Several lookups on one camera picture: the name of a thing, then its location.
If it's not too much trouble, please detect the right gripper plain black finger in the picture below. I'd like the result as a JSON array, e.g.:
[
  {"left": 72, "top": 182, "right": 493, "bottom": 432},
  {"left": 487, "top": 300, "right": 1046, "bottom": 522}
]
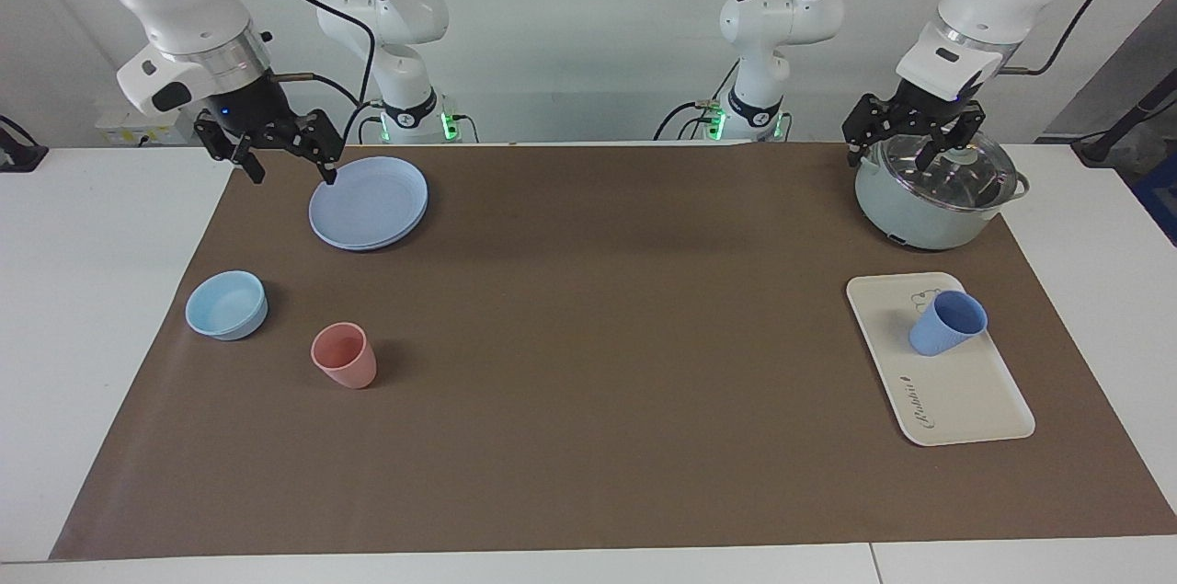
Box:
[{"left": 193, "top": 109, "right": 269, "bottom": 187}]

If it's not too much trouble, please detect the brown table mat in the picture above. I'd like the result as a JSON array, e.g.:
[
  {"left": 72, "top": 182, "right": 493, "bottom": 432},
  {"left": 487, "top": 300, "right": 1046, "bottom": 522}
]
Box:
[{"left": 49, "top": 143, "right": 1177, "bottom": 562}]

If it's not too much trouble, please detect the white wall socket strip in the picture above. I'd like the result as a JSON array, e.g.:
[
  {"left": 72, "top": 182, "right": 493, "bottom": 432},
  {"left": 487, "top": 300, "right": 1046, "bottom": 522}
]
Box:
[{"left": 95, "top": 106, "right": 153, "bottom": 146}]

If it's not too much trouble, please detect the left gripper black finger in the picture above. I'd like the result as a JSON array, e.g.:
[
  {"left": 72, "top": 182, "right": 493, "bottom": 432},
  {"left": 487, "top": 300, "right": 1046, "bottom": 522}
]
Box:
[
  {"left": 921, "top": 101, "right": 988, "bottom": 172},
  {"left": 843, "top": 93, "right": 896, "bottom": 168}
]

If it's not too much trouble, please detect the pink cup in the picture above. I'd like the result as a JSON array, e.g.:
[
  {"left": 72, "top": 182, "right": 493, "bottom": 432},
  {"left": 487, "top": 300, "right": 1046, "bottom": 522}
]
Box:
[{"left": 310, "top": 322, "right": 378, "bottom": 390}]

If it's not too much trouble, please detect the light blue bowl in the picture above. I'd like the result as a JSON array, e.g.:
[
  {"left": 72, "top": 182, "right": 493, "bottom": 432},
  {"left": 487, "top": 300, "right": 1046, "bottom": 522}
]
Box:
[{"left": 185, "top": 269, "right": 269, "bottom": 342}]

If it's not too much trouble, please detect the black arm base cable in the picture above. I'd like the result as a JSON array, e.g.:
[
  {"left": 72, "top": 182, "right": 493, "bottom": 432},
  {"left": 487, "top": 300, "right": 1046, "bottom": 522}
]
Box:
[
  {"left": 354, "top": 97, "right": 481, "bottom": 145},
  {"left": 653, "top": 60, "right": 792, "bottom": 142}
]

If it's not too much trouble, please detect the blue ribbed cup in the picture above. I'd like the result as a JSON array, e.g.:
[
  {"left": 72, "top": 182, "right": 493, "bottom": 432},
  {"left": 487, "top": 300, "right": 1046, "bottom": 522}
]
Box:
[{"left": 908, "top": 290, "right": 988, "bottom": 357}]

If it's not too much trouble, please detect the cream tray with bear print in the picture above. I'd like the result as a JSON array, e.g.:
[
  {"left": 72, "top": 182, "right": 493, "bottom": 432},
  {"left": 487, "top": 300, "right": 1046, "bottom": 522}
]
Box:
[{"left": 846, "top": 271, "right": 1036, "bottom": 447}]

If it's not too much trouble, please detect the pale green cooking pot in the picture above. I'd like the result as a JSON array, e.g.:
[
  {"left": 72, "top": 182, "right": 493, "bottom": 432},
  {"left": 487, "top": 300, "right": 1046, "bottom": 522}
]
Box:
[{"left": 854, "top": 143, "right": 1031, "bottom": 251}]

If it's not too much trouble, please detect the light blue plate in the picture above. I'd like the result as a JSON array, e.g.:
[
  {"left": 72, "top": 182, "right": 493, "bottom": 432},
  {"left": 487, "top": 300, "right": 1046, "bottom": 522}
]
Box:
[{"left": 308, "top": 156, "right": 429, "bottom": 252}]

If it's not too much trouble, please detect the black stand with cable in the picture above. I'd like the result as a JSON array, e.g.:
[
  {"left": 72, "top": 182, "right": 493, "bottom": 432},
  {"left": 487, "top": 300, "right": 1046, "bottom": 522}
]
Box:
[{"left": 1071, "top": 74, "right": 1177, "bottom": 166}]

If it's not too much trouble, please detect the blue crate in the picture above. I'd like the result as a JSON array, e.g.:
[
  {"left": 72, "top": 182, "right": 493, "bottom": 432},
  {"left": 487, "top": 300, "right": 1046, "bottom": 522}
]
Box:
[{"left": 1131, "top": 152, "right": 1177, "bottom": 245}]

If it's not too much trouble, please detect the right gripper cable-side black finger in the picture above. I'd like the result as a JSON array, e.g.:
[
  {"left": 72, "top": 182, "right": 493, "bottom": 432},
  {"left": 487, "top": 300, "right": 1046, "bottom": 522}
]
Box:
[{"left": 292, "top": 109, "right": 345, "bottom": 189}]

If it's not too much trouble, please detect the glass pot lid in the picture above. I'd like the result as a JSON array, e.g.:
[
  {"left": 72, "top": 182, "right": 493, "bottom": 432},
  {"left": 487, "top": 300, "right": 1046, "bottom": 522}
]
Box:
[{"left": 860, "top": 133, "right": 1020, "bottom": 219}]

